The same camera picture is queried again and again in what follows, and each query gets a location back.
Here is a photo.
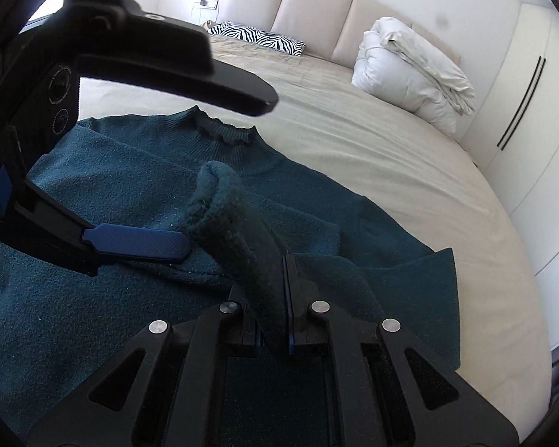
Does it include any zebra print pillow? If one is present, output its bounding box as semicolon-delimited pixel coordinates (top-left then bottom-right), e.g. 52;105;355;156
208;22;306;58

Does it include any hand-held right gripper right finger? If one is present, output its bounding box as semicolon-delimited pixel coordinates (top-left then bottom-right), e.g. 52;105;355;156
283;255;520;447

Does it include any folded white duvet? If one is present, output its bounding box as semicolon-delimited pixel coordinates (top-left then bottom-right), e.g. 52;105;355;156
351;17;477;135

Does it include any dark teal knit sweater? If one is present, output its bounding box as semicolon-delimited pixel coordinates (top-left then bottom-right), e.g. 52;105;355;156
0;105;463;447

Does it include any bed with beige sheet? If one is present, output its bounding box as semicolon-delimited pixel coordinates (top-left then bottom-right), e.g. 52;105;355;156
77;32;557;429

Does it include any white wardrobe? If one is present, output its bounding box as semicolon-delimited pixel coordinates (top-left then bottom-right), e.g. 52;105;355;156
457;0;559;350

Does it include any black wardrobe handle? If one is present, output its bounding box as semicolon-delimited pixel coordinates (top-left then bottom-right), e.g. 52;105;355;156
496;56;541;146
500;58;546;150

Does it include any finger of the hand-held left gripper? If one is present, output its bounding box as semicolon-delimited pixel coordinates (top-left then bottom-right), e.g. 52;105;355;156
73;2;281;117
0;178;191;277

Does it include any beige padded headboard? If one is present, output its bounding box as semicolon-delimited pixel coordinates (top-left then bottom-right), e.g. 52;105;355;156
133;0;462;63

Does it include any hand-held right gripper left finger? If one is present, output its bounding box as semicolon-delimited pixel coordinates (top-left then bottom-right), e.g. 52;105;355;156
25;284;264;447

